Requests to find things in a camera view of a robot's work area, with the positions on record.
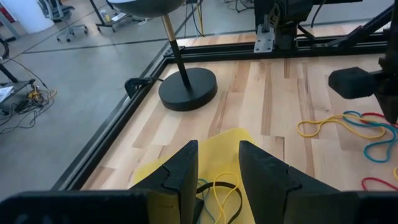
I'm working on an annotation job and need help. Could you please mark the black power brick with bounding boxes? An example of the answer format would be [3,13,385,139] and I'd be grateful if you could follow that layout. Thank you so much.
[14,98,30,113]

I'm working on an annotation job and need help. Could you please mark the red rubber band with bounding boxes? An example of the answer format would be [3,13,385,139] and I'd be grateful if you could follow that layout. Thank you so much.
[360,112,398,125]
[361,177,398,192]

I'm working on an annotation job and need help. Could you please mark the white pillar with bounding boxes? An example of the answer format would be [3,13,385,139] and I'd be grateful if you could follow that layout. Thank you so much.
[2,0,55,34]

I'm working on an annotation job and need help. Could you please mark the black floor cables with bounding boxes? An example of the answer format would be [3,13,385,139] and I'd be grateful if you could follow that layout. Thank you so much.
[0,55,57,134]

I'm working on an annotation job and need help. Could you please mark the grey office chair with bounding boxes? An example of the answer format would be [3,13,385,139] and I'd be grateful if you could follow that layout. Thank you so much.
[39,0,88,43]

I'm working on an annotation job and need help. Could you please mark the white globe table lamp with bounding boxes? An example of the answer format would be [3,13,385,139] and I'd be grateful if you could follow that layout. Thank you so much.
[107,0,218,112]

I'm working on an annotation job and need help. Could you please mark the teal rubber band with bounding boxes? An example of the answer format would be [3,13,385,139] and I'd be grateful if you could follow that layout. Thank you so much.
[343,111,398,164]
[197,179,215,222]

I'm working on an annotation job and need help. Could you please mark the yellow translucent plastic bin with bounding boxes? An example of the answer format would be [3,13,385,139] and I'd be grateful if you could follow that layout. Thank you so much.
[133,127,259,224]

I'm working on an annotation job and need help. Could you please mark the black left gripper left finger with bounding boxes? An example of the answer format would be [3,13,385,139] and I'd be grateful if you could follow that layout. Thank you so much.
[130,139,200,224]

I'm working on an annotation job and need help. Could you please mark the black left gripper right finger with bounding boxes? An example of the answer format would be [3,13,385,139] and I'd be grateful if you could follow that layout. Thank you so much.
[238,140,358,224]

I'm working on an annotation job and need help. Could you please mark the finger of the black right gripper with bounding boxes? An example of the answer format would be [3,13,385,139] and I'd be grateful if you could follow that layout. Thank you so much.
[374,88,398,124]

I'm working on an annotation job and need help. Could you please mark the black clamp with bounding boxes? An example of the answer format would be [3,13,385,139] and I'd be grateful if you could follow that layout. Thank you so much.
[124,77,156,98]

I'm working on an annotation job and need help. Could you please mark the black aluminium table frame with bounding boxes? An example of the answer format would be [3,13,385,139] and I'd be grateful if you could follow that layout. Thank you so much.
[51,2,398,191]

